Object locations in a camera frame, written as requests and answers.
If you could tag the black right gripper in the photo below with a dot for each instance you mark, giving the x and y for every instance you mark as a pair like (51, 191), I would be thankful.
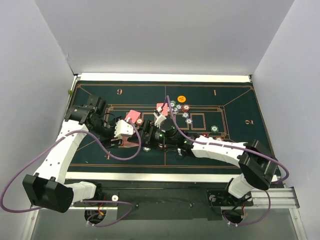
(146, 133)

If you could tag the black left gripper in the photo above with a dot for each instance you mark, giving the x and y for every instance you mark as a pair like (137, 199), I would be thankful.
(116, 141)

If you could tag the green poker chip stack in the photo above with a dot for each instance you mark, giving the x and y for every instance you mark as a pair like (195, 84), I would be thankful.
(146, 149)

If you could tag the red chips position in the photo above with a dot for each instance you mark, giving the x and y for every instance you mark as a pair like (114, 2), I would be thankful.
(139, 121)
(219, 138)

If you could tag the blue chip mid table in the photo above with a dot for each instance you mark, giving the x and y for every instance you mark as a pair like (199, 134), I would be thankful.
(185, 115)
(189, 121)

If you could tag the red chip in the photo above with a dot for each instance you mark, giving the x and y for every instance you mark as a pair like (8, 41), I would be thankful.
(185, 108)

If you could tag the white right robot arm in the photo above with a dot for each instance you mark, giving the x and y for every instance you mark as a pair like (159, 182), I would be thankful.
(252, 158)

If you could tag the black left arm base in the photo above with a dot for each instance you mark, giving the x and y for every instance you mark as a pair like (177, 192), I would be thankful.
(102, 194)

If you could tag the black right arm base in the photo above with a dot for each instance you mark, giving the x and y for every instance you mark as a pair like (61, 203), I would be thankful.
(221, 198)

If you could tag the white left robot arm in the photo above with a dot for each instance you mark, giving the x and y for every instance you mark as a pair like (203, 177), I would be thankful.
(46, 188)

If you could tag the green poker table mat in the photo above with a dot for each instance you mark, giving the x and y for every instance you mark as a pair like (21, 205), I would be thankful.
(232, 107)

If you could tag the orange dealer button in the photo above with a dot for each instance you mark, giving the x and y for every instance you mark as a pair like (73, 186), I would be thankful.
(181, 99)

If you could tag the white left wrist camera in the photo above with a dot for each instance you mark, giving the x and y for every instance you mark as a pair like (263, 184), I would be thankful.
(123, 129)

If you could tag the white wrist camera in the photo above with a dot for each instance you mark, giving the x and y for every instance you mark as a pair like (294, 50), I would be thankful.
(123, 129)
(159, 117)

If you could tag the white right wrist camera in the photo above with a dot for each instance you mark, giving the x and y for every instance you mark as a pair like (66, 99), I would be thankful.
(159, 117)

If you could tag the aluminium frame rail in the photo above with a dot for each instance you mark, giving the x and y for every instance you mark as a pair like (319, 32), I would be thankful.
(271, 215)

